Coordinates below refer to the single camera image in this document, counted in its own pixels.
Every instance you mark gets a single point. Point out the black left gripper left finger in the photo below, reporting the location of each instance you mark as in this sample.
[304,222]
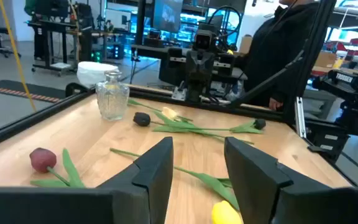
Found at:
[73,205]

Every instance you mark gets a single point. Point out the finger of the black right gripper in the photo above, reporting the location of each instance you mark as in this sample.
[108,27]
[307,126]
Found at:
[225,67]
[176,67]

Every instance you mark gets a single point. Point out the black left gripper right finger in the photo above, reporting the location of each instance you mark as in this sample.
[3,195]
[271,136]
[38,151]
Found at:
[291,205]

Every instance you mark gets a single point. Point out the pale cream tulip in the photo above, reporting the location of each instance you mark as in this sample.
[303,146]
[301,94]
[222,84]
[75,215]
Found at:
[169,112]

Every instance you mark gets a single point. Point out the green stem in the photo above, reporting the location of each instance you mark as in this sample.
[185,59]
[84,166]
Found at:
[42,159]

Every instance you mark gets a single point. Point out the peach pink tulip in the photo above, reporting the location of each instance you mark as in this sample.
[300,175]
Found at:
[210,183]

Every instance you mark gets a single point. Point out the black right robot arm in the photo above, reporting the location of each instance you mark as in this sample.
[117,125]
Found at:
[197,93]

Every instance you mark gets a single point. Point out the clear crystal glass vase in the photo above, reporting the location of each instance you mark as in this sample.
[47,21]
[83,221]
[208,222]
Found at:
[112,102]

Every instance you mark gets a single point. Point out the cardboard box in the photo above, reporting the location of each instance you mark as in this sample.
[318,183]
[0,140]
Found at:
[245,43]
[325,59]

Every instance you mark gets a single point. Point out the black desk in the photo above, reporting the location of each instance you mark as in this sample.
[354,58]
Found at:
[148,51]

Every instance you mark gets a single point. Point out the dark display screen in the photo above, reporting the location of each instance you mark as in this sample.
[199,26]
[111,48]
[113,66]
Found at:
[168,14]

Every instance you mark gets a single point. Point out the person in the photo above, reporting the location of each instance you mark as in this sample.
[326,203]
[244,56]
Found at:
[275,46]

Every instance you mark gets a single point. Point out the black computer with green lights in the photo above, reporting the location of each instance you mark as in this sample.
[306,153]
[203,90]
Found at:
[96,56]

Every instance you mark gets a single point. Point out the white plastic bin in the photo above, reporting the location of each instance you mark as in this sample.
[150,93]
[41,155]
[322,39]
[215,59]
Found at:
[95,73]

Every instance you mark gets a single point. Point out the black equipment cart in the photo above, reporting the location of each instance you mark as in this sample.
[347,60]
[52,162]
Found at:
[51,31]

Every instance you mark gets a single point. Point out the black mat with orange stripes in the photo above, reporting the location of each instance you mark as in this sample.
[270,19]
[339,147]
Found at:
[11,88]

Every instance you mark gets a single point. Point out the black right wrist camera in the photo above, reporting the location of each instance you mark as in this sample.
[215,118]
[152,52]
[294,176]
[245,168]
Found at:
[204,40]

